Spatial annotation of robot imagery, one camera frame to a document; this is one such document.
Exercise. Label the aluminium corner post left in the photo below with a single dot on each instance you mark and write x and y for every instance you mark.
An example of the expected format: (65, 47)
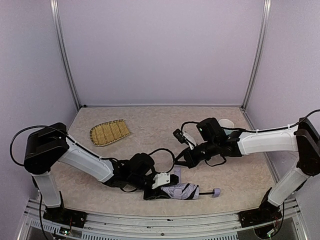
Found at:
(63, 53)

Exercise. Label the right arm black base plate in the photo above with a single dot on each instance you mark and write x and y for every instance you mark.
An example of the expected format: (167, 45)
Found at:
(258, 216)

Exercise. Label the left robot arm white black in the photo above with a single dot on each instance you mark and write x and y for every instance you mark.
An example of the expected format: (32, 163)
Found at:
(51, 144)

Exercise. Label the woven bamboo tray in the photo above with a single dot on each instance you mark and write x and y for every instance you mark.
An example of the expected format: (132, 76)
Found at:
(108, 132)

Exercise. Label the lilac umbrella with black lining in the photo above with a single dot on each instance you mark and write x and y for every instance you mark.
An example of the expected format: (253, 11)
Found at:
(186, 191)

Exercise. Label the aluminium front rail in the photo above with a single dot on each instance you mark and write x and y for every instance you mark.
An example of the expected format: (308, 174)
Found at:
(104, 226)

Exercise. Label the aluminium corner post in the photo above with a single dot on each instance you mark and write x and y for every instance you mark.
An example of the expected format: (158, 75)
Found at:
(258, 54)
(63, 53)

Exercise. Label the aluminium corner post right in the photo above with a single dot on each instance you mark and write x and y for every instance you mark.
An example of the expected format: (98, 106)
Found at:
(258, 54)

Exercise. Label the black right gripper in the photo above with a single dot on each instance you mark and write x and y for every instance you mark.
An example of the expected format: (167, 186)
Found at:
(188, 157)

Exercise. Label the light blue plastic jug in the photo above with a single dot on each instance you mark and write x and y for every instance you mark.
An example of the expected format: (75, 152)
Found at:
(227, 125)

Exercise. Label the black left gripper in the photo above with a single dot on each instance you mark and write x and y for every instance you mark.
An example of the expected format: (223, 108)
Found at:
(153, 193)

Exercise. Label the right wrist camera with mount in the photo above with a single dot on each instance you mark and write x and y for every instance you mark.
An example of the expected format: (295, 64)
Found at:
(184, 138)

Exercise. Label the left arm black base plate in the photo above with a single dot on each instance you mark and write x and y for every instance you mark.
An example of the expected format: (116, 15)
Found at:
(65, 216)

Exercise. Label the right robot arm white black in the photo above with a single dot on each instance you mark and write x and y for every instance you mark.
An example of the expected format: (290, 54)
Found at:
(301, 137)

